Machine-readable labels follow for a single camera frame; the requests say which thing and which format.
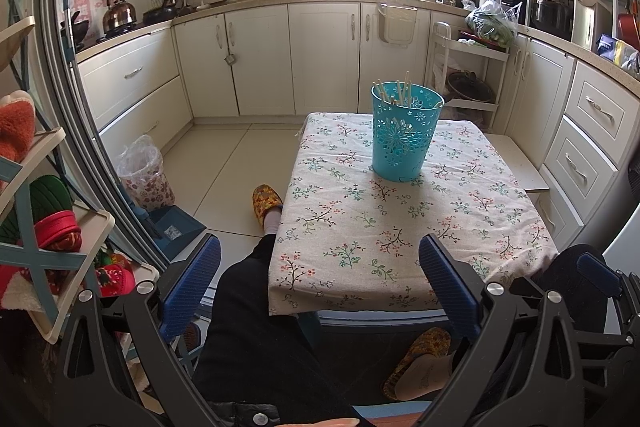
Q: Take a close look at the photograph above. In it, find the cream sink base cabinet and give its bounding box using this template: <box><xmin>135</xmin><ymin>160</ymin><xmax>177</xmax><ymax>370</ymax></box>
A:
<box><xmin>172</xmin><ymin>2</ymin><xmax>433</xmax><ymax>118</ymax></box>

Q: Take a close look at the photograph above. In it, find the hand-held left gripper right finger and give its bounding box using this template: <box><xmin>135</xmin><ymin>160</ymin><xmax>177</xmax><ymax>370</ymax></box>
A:
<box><xmin>419</xmin><ymin>233</ymin><xmax>591</xmax><ymax>427</ymax></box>

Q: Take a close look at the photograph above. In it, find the black wok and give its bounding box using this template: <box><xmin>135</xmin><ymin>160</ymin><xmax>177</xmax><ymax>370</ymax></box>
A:
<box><xmin>60</xmin><ymin>9</ymin><xmax>91</xmax><ymax>45</ymax></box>

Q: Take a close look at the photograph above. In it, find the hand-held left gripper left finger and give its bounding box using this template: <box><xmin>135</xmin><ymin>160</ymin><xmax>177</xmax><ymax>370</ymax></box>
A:
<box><xmin>52</xmin><ymin>234</ymin><xmax>226</xmax><ymax>427</ymax></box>

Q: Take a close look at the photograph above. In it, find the red flowered slipper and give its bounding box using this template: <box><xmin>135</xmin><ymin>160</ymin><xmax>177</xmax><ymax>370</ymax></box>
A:
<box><xmin>95</xmin><ymin>252</ymin><xmax>136</xmax><ymax>298</ymax></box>

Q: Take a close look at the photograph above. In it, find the black rice cooker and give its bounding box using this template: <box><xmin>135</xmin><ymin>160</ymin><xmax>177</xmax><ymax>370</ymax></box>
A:
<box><xmin>531</xmin><ymin>0</ymin><xmax>573</xmax><ymax>35</ymax></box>

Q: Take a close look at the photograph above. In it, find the dark pan with lid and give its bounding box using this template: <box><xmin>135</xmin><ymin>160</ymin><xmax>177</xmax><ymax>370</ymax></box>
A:
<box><xmin>445</xmin><ymin>69</ymin><xmax>493</xmax><ymax>104</ymax></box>

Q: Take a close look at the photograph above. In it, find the plastic bag of vegetables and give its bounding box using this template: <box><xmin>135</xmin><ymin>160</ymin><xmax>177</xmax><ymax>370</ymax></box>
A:
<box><xmin>462</xmin><ymin>0</ymin><xmax>518</xmax><ymax>48</ymax></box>

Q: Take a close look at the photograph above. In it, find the white hanging door bin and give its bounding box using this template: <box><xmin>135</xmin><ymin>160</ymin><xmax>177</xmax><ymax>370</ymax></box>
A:
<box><xmin>376</xmin><ymin>3</ymin><xmax>418</xmax><ymax>46</ymax></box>

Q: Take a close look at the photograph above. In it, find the floral trash bin with bag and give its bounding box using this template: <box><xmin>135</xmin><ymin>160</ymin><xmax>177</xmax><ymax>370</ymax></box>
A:
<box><xmin>116</xmin><ymin>134</ymin><xmax>176</xmax><ymax>210</ymax></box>

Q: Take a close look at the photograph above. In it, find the person's left leg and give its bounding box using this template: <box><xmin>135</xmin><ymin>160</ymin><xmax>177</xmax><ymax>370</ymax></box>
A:
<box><xmin>192</xmin><ymin>207</ymin><xmax>361</xmax><ymax>423</ymax></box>

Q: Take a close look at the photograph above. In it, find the grey sliding door frame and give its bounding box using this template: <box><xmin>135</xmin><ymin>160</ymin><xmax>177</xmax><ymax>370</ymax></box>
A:
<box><xmin>37</xmin><ymin>0</ymin><xmax>168</xmax><ymax>268</ymax></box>

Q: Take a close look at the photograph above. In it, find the orange plush slipper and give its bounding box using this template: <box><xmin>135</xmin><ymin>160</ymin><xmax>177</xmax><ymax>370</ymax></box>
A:
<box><xmin>0</xmin><ymin>92</ymin><xmax>36</xmax><ymax>162</ymax></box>

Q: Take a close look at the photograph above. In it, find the white shoe rack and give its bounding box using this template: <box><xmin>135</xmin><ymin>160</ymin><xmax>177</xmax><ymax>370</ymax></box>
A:
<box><xmin>0</xmin><ymin>22</ymin><xmax>161</xmax><ymax>343</ymax></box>

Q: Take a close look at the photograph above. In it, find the person's right leg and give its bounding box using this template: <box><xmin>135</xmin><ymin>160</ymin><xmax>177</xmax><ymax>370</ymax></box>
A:
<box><xmin>550</xmin><ymin>244</ymin><xmax>608</xmax><ymax>308</ymax></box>

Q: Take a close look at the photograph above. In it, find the floral tablecloth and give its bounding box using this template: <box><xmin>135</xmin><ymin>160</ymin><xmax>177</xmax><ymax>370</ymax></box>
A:
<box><xmin>267</xmin><ymin>112</ymin><xmax>560</xmax><ymax>315</ymax></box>

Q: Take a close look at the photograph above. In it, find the steel kettle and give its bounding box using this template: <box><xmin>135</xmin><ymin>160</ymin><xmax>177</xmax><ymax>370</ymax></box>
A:
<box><xmin>102</xmin><ymin>0</ymin><xmax>138</xmax><ymax>30</ymax></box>

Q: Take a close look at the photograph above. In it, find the black cooking pot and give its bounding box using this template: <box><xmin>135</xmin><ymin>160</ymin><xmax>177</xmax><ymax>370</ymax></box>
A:
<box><xmin>142</xmin><ymin>4</ymin><xmax>178</xmax><ymax>25</ymax></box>

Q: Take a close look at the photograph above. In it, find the cream three drawer cabinet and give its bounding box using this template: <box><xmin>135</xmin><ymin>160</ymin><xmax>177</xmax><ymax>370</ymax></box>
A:
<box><xmin>537</xmin><ymin>59</ymin><xmax>640</xmax><ymax>238</ymax></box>

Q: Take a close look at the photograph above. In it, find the white electric water boiler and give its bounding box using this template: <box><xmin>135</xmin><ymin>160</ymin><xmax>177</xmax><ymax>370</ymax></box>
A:
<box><xmin>571</xmin><ymin>0</ymin><xmax>613</xmax><ymax>52</ymax></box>

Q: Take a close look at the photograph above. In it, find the blue perforated plastic basket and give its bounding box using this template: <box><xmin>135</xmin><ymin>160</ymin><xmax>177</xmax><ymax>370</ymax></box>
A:
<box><xmin>370</xmin><ymin>82</ymin><xmax>445</xmax><ymax>182</ymax></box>

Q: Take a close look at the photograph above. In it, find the white appliance side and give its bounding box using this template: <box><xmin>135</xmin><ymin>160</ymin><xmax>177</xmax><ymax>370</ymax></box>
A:
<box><xmin>602</xmin><ymin>207</ymin><xmax>640</xmax><ymax>268</ymax></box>

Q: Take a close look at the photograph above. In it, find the yellow patterned slipper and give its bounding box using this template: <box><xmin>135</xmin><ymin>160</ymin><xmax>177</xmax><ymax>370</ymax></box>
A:
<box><xmin>382</xmin><ymin>327</ymin><xmax>453</xmax><ymax>400</ymax></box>
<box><xmin>251</xmin><ymin>184</ymin><xmax>284</xmax><ymax>228</ymax></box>

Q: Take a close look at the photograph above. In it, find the red frying pan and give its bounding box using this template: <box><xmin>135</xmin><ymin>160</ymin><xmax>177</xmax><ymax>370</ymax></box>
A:
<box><xmin>617</xmin><ymin>12</ymin><xmax>640</xmax><ymax>52</ymax></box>

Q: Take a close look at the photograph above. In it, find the green slipper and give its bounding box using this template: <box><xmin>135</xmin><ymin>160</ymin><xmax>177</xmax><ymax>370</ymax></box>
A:
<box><xmin>0</xmin><ymin>174</ymin><xmax>73</xmax><ymax>243</ymax></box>

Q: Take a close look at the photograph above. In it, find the white rolling cart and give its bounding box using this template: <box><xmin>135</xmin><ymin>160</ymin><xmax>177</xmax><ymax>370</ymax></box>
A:
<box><xmin>429</xmin><ymin>21</ymin><xmax>511</xmax><ymax>132</ymax></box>

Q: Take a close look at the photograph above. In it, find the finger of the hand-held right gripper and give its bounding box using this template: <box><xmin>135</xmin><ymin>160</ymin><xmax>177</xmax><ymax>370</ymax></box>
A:
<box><xmin>575</xmin><ymin>252</ymin><xmax>623</xmax><ymax>298</ymax></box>

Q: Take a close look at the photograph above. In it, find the person's leg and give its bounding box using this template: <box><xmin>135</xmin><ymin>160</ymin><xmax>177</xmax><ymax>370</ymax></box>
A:
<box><xmin>192</xmin><ymin>207</ymin><xmax>361</xmax><ymax>423</ymax></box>
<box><xmin>550</xmin><ymin>244</ymin><xmax>608</xmax><ymax>308</ymax></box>

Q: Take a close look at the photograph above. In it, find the cream double door cabinet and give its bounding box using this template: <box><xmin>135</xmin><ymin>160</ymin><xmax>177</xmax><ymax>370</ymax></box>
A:
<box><xmin>505</xmin><ymin>34</ymin><xmax>576</xmax><ymax>148</ymax></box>

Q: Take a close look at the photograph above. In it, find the cream two drawer cabinet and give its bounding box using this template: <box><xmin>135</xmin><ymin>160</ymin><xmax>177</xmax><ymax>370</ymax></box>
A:
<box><xmin>75</xmin><ymin>27</ymin><xmax>195</xmax><ymax>148</ymax></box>

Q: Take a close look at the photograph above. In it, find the bundle of wooden chopsticks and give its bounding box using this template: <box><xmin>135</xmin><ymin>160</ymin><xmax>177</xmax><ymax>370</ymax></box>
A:
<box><xmin>372</xmin><ymin>69</ymin><xmax>443</xmax><ymax>108</ymax></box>

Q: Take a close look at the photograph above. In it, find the blue packet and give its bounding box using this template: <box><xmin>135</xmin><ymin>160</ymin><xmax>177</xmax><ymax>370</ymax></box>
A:
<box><xmin>596</xmin><ymin>33</ymin><xmax>640</xmax><ymax>68</ymax></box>

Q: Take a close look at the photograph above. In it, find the blue dustpan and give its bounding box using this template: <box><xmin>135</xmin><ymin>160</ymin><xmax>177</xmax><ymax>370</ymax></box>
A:
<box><xmin>132</xmin><ymin>202</ymin><xmax>206</xmax><ymax>265</ymax></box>

